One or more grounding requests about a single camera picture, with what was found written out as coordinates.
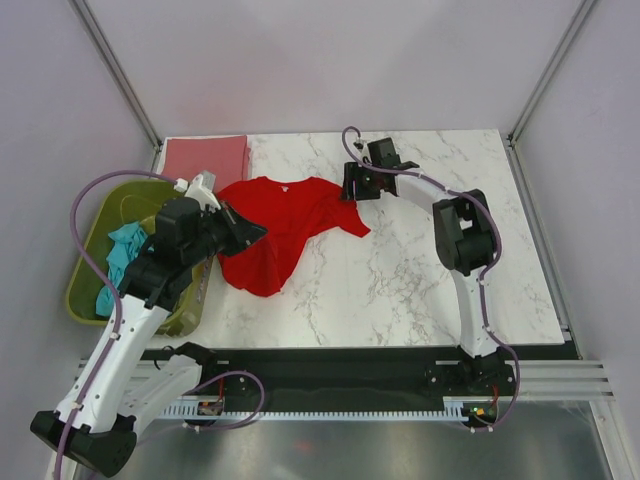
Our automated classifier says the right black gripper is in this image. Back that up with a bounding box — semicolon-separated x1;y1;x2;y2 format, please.
339;161;381;201

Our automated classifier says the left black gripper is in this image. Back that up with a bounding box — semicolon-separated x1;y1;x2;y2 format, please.
183;199;267;267

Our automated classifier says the red t shirt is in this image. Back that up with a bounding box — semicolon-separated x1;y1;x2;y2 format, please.
218;176;370;297

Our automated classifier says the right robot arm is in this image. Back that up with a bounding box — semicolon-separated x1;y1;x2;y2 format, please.
342;161;505;394

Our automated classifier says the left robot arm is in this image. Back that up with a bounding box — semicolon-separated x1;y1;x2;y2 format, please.
30;197;267;478

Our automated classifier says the folded pink t shirt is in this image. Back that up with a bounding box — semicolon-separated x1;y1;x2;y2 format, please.
162;136;250;192

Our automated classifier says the teal t shirt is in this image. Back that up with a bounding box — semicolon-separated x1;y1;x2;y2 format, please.
95;222;148;317

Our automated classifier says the olive green laundry basket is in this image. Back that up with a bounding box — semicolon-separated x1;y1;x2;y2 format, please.
64;178;211;337

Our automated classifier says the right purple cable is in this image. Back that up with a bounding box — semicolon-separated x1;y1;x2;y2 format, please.
341;125;524;435

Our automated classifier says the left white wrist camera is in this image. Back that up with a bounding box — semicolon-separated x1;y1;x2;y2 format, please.
185;171;221;212

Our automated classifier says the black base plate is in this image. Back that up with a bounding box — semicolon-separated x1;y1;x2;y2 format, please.
149;344;516;414

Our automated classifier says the left aluminium frame post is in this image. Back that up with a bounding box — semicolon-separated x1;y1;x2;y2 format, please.
69;0;162;153

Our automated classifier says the aluminium frame post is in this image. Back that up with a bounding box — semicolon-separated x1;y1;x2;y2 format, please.
69;0;162;153
504;0;601;149

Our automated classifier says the white slotted cable duct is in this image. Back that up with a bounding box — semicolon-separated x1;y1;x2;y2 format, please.
158;397;469;422

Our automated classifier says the right aluminium frame post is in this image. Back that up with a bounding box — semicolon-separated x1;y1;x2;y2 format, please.
504;0;601;149

